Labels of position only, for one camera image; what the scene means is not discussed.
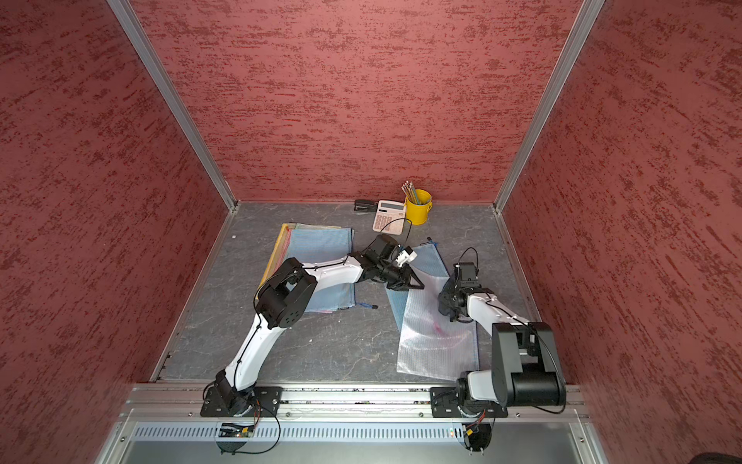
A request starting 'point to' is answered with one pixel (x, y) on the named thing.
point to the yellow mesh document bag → (279, 252)
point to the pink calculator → (389, 217)
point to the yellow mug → (417, 214)
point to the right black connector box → (476, 436)
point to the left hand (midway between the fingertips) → (421, 291)
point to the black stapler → (364, 207)
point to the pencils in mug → (411, 192)
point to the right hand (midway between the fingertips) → (446, 301)
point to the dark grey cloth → (445, 307)
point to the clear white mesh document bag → (430, 343)
